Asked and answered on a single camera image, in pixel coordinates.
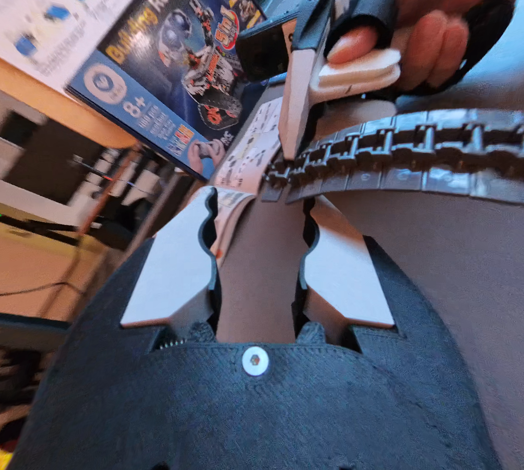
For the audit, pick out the grey desk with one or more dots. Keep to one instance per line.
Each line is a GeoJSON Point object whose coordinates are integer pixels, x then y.
{"type": "Point", "coordinates": [450, 273]}

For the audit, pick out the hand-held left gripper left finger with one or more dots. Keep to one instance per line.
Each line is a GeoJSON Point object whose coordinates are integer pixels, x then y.
{"type": "Point", "coordinates": [172, 269]}

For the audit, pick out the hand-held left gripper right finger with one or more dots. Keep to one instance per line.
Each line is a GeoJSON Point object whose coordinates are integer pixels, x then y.
{"type": "Point", "coordinates": [348, 277]}

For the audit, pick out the wooden chair back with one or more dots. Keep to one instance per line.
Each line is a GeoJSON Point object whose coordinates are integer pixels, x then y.
{"type": "Point", "coordinates": [49, 105]}

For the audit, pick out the white printed sheet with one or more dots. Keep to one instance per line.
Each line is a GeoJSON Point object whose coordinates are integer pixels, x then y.
{"type": "Point", "coordinates": [61, 7]}

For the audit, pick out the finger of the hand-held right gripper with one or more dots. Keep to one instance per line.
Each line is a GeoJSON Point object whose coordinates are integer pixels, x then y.
{"type": "Point", "coordinates": [297, 109]}

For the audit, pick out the blue robot kit box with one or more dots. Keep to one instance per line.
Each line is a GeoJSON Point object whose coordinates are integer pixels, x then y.
{"type": "Point", "coordinates": [163, 68]}

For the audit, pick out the open instruction booklet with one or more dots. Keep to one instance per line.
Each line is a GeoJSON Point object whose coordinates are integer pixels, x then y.
{"type": "Point", "coordinates": [254, 142]}

